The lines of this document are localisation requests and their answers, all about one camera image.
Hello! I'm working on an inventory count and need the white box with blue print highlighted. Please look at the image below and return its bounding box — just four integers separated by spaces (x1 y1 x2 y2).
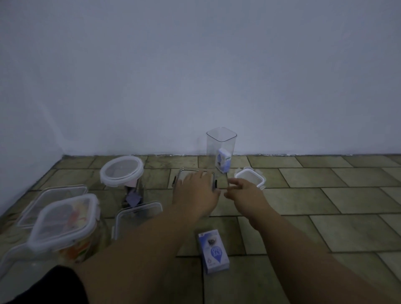
197 229 230 275

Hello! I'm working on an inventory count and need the black-rimmed clear lid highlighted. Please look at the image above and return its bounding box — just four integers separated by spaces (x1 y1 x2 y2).
171 167 218 192

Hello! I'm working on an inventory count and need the medium clear container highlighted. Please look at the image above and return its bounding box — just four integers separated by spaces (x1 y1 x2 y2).
111 202 164 241

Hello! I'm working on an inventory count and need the person's right hand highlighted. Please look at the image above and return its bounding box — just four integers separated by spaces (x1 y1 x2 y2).
224 177 273 220

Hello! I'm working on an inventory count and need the round white-rimmed lid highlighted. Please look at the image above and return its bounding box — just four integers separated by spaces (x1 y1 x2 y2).
99 155 145 188

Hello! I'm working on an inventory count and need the person's left hand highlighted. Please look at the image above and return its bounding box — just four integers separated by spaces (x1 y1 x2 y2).
172 170 221 220

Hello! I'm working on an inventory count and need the large clear container one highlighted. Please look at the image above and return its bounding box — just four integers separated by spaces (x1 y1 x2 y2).
15 185 89 229

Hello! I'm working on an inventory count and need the purple binder clip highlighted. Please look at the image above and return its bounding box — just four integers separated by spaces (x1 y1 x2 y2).
125 191 142 208

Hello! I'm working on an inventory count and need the person's right forearm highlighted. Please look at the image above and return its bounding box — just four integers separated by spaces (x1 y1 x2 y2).
250 210 401 304

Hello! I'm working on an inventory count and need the black sleeve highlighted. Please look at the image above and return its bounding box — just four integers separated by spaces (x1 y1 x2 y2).
6 265 90 304

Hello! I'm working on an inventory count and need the person's left forearm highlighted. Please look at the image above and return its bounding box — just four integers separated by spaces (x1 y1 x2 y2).
75 206 204 304

